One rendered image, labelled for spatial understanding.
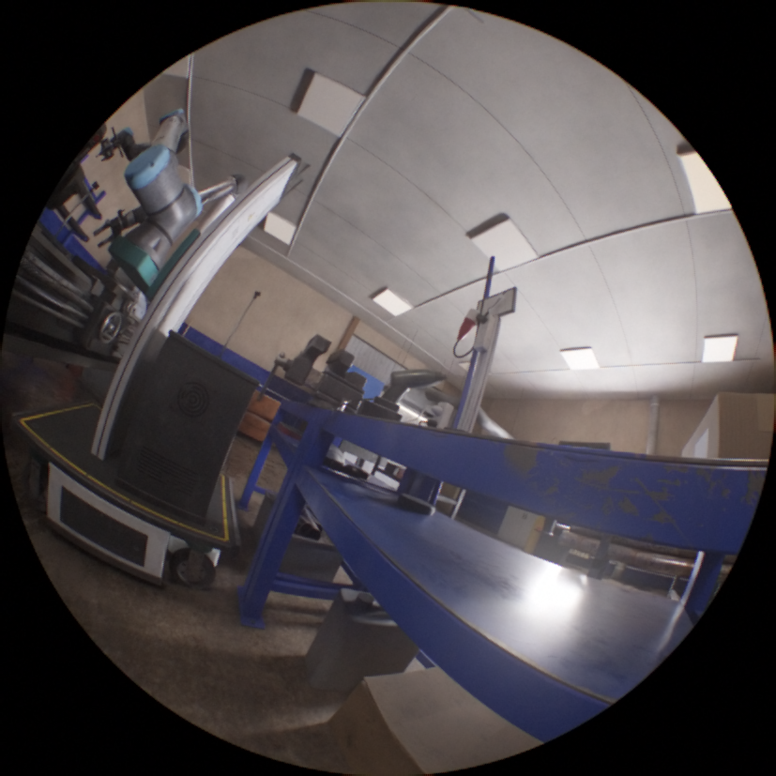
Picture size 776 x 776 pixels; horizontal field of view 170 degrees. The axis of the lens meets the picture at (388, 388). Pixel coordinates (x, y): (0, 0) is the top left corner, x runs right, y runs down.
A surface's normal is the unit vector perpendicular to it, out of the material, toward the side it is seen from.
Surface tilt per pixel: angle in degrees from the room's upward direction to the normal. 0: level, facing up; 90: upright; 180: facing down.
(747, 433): 90
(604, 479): 90
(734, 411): 90
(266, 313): 90
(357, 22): 180
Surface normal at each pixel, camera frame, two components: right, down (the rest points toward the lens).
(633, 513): -0.77, -0.46
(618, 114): -0.39, 0.89
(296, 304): 0.50, -0.02
